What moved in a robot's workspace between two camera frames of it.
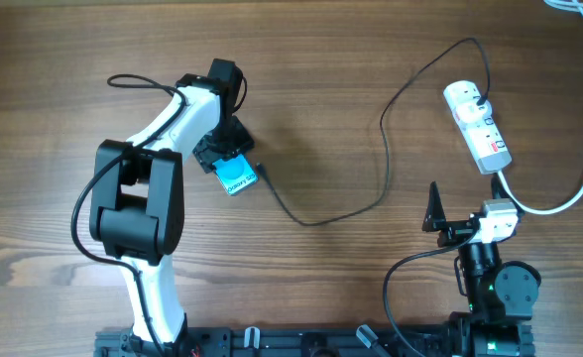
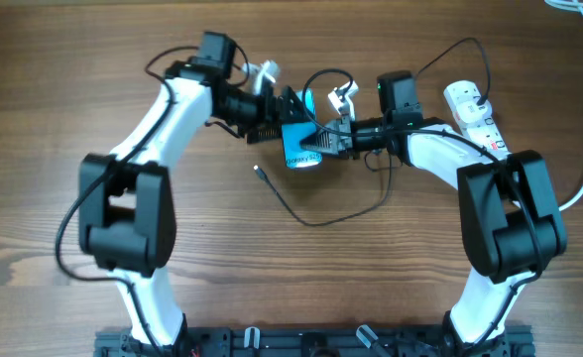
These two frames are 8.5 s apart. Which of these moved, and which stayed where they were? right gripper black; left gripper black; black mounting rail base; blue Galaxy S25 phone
Moved: left gripper black; blue Galaxy S25 phone; right gripper black
Stayed: black mounting rail base
